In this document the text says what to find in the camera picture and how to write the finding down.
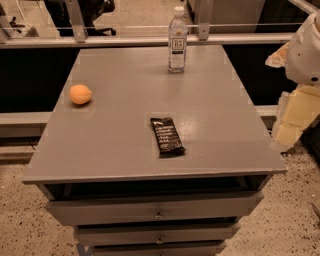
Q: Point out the grey drawer cabinet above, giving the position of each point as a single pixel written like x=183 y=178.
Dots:
x=107 y=149

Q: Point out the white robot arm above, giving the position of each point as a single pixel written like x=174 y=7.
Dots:
x=303 y=54

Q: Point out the bottom grey drawer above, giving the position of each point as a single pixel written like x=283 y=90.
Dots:
x=204 y=248

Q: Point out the metal railing frame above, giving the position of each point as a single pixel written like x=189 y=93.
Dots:
x=27 y=24

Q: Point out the orange round fruit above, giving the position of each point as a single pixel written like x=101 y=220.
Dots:
x=80 y=94

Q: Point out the clear plastic water bottle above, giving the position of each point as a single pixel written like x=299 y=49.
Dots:
x=177 y=41

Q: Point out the grey drawer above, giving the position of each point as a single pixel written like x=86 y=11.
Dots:
x=149 y=209
x=157 y=234
x=204 y=248

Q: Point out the top grey drawer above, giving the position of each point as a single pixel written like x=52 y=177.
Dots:
x=149 y=209

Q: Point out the middle grey drawer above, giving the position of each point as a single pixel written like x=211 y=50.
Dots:
x=157 y=234

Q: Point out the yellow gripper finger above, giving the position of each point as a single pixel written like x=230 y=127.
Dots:
x=296 y=111
x=278 y=58

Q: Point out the black rxbar chocolate wrapper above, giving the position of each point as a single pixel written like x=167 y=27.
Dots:
x=167 y=137

